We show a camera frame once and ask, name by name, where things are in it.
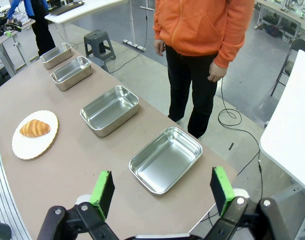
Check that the person's right hand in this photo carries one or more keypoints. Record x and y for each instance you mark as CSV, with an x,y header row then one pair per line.
x,y
159,47

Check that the black folding chair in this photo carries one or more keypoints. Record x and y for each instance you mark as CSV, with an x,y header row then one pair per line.
x,y
298,45

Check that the white scalloped plate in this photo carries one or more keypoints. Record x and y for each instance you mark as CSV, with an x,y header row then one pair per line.
x,y
32,147

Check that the black floor tape strip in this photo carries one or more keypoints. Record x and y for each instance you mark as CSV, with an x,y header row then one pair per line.
x,y
231,146

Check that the grey plastic stool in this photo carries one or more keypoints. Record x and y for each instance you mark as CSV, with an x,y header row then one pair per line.
x,y
97,37

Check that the black trousers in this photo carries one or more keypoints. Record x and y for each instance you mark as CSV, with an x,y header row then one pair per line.
x,y
190,87

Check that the white work table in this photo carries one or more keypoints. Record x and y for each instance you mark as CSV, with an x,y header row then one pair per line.
x,y
292,125
2,41

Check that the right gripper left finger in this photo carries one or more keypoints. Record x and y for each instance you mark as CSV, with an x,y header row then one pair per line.
x,y
102,192

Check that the grey background desk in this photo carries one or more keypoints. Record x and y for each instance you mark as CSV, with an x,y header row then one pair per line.
x,y
75,11

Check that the orange zip hoodie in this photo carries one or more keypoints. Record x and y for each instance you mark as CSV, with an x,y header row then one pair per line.
x,y
200,25

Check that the person in blue jacket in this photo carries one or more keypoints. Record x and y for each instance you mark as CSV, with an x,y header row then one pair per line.
x,y
42,32

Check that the white power strip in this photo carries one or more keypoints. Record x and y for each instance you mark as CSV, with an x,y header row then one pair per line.
x,y
133,45

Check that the person's left hand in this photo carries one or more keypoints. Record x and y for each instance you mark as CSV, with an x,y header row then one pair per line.
x,y
216,72

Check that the golden croissant bread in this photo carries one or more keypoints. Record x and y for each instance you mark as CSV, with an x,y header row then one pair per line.
x,y
35,128

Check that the equipment desk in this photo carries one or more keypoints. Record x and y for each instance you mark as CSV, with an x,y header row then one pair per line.
x,y
275,5

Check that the black robot equipment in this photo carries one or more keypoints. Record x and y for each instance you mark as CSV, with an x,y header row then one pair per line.
x,y
2,27

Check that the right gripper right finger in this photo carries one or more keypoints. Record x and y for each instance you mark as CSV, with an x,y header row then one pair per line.
x,y
222,190

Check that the rectangular steel container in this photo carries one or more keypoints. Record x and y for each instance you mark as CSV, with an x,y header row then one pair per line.
x,y
72,75
110,112
165,162
56,57

